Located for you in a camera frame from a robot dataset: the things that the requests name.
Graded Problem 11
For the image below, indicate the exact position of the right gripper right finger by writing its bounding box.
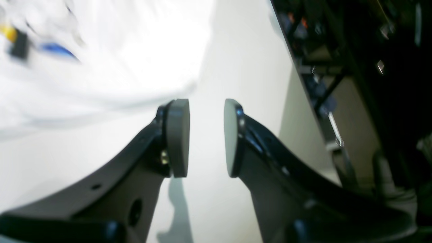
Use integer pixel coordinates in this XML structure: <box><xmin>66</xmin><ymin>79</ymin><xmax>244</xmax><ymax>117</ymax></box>
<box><xmin>224</xmin><ymin>99</ymin><xmax>417</xmax><ymax>243</ymax></box>

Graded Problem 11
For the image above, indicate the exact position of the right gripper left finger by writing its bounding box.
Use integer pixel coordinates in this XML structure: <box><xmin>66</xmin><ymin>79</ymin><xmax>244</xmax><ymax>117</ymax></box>
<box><xmin>1</xmin><ymin>99</ymin><xmax>190</xmax><ymax>243</ymax></box>

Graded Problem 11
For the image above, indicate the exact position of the white printed t-shirt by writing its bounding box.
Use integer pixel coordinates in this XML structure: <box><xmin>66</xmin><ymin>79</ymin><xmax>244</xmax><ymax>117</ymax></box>
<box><xmin>1</xmin><ymin>0</ymin><xmax>217</xmax><ymax>137</ymax></box>

